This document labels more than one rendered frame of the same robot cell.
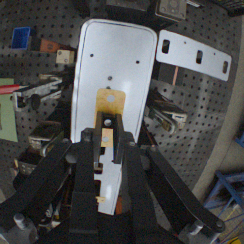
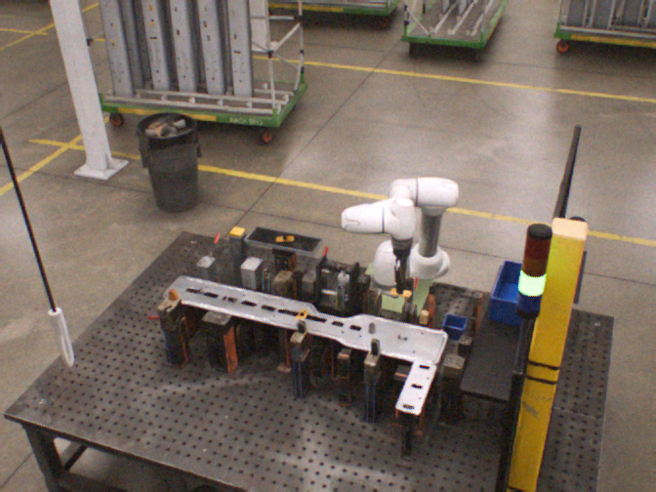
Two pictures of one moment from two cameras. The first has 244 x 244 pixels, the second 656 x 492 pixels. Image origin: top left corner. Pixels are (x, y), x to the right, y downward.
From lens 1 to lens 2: 302 cm
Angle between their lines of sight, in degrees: 58
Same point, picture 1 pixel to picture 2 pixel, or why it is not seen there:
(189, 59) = (414, 379)
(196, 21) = (464, 476)
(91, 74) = (410, 331)
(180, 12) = (448, 363)
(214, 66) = (409, 397)
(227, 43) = not seen: outside the picture
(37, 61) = not seen: hidden behind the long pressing
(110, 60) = (417, 341)
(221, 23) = not seen: outside the picture
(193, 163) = (249, 463)
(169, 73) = (403, 371)
